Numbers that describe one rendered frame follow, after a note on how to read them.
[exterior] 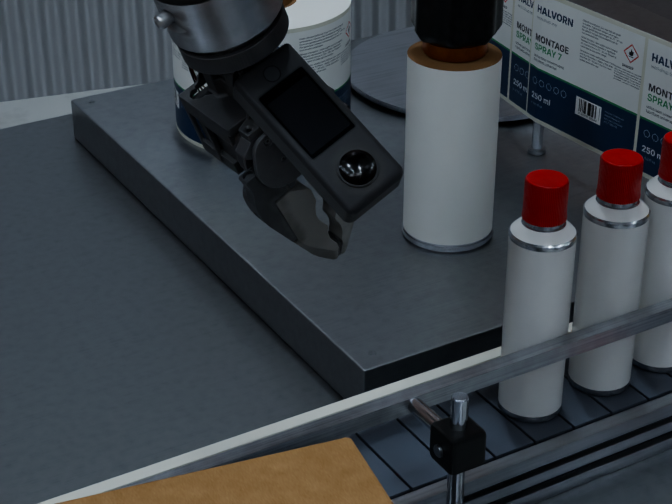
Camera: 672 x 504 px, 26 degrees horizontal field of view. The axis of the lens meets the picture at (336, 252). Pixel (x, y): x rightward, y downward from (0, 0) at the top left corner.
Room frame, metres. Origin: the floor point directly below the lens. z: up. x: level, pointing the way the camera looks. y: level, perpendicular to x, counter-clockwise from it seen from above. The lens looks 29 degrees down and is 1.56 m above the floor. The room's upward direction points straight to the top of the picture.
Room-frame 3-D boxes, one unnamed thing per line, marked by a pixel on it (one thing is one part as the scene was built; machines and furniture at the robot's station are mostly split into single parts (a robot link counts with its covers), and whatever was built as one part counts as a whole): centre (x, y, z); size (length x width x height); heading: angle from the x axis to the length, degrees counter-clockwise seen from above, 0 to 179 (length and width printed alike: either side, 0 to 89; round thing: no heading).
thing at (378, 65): (1.67, -0.16, 0.89); 0.31 x 0.31 x 0.01
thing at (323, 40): (1.54, 0.08, 0.95); 0.20 x 0.20 x 0.14
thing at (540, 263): (0.97, -0.16, 0.98); 0.05 x 0.05 x 0.20
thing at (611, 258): (1.01, -0.22, 0.98); 0.05 x 0.05 x 0.20
